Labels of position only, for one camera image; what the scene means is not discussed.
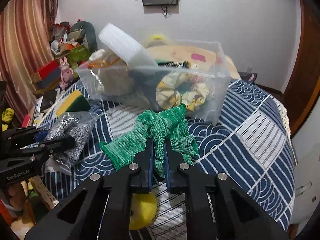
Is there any grey glove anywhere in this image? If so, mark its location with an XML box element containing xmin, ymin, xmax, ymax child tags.
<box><xmin>46</xmin><ymin>112</ymin><xmax>99</xmax><ymax>165</ymax></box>

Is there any green knitted glove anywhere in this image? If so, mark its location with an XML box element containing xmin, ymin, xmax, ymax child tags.
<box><xmin>99</xmin><ymin>103</ymin><xmax>199</xmax><ymax>178</ymax></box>

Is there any black and white sock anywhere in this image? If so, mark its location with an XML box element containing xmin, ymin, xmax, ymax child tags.
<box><xmin>130</xmin><ymin>66</ymin><xmax>167</xmax><ymax>111</ymax></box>

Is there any white foam block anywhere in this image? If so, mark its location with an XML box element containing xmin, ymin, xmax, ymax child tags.
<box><xmin>98</xmin><ymin>23</ymin><xmax>158</xmax><ymax>67</ymax></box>

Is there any floral fabric scrunchie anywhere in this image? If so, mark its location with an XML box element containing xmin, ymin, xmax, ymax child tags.
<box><xmin>156</xmin><ymin>72</ymin><xmax>209</xmax><ymax>112</ymax></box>

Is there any person's left hand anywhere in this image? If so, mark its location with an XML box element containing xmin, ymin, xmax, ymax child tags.
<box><xmin>8</xmin><ymin>181</ymin><xmax>28</xmax><ymax>211</ymax></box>

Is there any yellow and green sponge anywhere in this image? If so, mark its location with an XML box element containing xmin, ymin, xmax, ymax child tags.
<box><xmin>56</xmin><ymin>90</ymin><xmax>91</xmax><ymax>117</ymax></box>

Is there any yellow plush toy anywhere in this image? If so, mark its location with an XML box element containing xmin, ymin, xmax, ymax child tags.
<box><xmin>129</xmin><ymin>192</ymin><xmax>157</xmax><ymax>230</ymax></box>

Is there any red box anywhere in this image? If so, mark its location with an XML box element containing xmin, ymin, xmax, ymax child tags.
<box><xmin>31</xmin><ymin>60</ymin><xmax>59</xmax><ymax>83</ymax></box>

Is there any pink bunny toy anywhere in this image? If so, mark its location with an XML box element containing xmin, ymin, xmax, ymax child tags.
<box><xmin>59</xmin><ymin>56</ymin><xmax>74</xmax><ymax>90</ymax></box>

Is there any blue patterned tablecloth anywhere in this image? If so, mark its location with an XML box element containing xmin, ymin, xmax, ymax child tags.
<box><xmin>34</xmin><ymin>80</ymin><xmax>296</xmax><ymax>239</ymax></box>

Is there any green cardboard box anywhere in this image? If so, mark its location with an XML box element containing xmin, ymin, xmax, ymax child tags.
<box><xmin>54</xmin><ymin>45</ymin><xmax>91</xmax><ymax>66</ymax></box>

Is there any striped orange curtain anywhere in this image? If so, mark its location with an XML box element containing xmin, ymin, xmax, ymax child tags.
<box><xmin>1</xmin><ymin>0</ymin><xmax>58</xmax><ymax>121</ymax></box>

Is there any grey-green plush toy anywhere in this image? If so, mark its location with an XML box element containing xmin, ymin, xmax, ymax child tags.
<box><xmin>71</xmin><ymin>21</ymin><xmax>98</xmax><ymax>53</ymax></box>

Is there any white sticker-covered appliance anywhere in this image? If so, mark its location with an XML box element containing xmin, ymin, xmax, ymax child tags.
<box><xmin>291</xmin><ymin>101</ymin><xmax>320</xmax><ymax>224</ymax></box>

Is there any clear plastic storage box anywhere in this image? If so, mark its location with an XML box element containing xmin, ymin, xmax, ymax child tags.
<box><xmin>76</xmin><ymin>40</ymin><xmax>235</xmax><ymax>124</ymax></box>

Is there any dark bag on floor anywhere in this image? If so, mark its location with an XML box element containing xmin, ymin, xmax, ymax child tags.
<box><xmin>239</xmin><ymin>72</ymin><xmax>258</xmax><ymax>84</ymax></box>

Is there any brown wooden door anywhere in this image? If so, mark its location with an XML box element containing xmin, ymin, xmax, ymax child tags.
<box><xmin>283</xmin><ymin>0</ymin><xmax>319</xmax><ymax>137</ymax></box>

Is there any yellow curved headboard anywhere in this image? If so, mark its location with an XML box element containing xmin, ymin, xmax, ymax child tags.
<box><xmin>150</xmin><ymin>34</ymin><xmax>167</xmax><ymax>41</ymax></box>

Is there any cream drawstring pouch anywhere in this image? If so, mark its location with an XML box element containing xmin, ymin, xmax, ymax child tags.
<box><xmin>87</xmin><ymin>49</ymin><xmax>133</xmax><ymax>96</ymax></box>

